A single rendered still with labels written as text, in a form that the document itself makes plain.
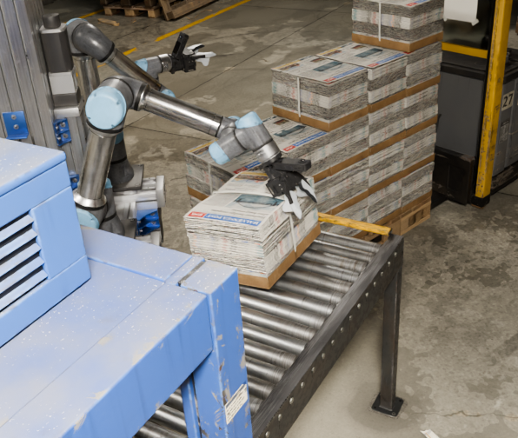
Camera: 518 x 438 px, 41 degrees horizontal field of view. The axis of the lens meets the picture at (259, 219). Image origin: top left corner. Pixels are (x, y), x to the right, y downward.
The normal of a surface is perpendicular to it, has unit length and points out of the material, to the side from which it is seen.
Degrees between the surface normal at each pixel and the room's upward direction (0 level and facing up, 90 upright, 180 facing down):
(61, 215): 90
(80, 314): 0
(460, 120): 90
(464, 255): 0
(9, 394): 0
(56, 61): 90
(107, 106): 83
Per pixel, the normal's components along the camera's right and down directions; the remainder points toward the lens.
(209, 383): -0.50, 0.46
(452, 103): -0.73, 0.37
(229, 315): 0.87, 0.20
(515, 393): -0.06, -0.87
